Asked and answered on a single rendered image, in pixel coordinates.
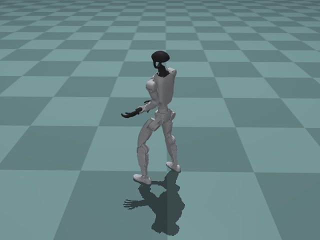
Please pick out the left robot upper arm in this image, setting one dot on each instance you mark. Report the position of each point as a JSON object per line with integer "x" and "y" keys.
{"x": 151, "y": 86}

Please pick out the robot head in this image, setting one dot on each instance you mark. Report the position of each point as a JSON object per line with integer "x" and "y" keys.
{"x": 161, "y": 57}

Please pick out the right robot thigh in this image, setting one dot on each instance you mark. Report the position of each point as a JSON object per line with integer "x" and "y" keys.
{"x": 167, "y": 129}

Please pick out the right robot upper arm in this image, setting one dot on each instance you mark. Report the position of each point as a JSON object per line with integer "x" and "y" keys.
{"x": 174, "y": 73}

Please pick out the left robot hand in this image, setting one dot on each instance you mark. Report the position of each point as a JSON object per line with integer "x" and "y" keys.
{"x": 131, "y": 114}

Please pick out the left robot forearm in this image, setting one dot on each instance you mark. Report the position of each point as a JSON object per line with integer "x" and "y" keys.
{"x": 148, "y": 106}

